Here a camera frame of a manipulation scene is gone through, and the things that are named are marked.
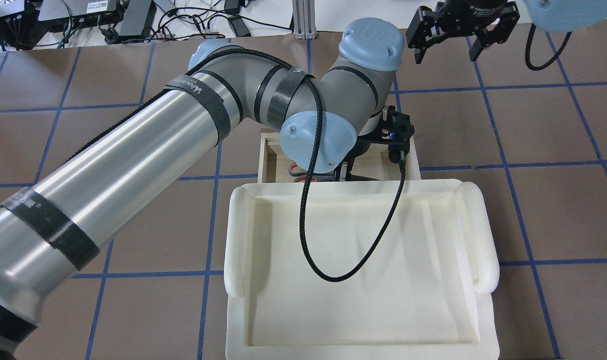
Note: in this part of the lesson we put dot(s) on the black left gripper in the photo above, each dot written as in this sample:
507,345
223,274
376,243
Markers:
344,171

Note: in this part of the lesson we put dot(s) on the wooden drawer with white handle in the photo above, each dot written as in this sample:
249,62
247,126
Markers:
274,165

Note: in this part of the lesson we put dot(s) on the grey orange scissors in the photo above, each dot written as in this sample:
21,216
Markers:
299,175

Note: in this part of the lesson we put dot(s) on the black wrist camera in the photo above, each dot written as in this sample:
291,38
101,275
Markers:
393,129

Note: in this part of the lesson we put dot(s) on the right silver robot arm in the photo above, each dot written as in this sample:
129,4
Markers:
556,16

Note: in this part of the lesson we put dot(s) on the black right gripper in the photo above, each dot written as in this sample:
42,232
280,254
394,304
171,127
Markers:
463,10

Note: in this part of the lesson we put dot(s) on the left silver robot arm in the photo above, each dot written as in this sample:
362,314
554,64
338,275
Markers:
53,229

